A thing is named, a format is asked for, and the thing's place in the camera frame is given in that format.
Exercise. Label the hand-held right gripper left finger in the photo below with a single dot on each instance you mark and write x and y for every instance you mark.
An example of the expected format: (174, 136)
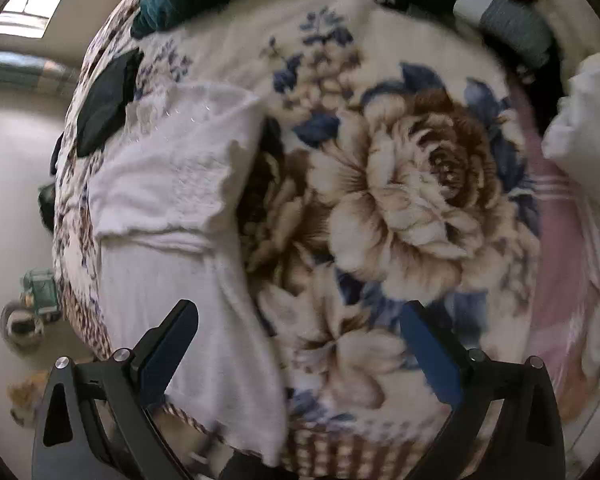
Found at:
(161, 360)

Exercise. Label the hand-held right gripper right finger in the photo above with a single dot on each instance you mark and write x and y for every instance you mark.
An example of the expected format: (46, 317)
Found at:
(432, 355)

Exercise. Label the white lace small garment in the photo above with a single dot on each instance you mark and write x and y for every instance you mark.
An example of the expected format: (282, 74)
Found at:
(180, 200)

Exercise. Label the green toy vehicle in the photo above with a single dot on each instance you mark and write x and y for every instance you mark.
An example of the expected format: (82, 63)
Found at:
(41, 292)

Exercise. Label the orange floor item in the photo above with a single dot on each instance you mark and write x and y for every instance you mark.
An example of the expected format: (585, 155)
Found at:
(27, 397)

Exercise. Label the round metal bowl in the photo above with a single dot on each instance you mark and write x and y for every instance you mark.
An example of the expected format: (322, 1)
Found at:
(21, 327)

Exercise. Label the pink striped sheet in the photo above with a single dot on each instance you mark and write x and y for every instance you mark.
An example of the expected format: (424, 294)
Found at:
(560, 280)

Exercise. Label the floral printed blanket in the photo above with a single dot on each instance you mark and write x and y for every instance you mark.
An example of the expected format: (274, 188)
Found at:
(380, 200)

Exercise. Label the black folded cloth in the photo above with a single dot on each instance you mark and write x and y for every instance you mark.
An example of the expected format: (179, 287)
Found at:
(105, 105)

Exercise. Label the white crumpled cloth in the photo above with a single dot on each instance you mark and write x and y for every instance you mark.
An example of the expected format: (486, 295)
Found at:
(587, 130)

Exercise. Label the grey rolled cloth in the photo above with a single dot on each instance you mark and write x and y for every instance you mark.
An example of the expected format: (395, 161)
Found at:
(517, 30)

